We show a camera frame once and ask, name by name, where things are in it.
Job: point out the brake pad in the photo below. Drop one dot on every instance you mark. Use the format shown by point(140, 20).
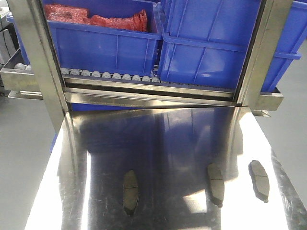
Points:
point(130, 192)
point(216, 184)
point(260, 180)

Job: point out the right blue plastic crate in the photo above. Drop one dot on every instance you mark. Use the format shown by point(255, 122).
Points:
point(205, 42)

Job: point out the blue plastic crate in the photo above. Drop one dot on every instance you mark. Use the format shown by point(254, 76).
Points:
point(103, 49)
point(205, 42)

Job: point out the steel roller conveyor rack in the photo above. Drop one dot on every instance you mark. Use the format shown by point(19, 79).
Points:
point(58, 91)

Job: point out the red bubble wrap bags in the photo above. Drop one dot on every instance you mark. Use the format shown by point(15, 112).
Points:
point(69, 14)

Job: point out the left blue plastic crate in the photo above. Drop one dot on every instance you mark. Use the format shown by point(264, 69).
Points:
point(103, 49)

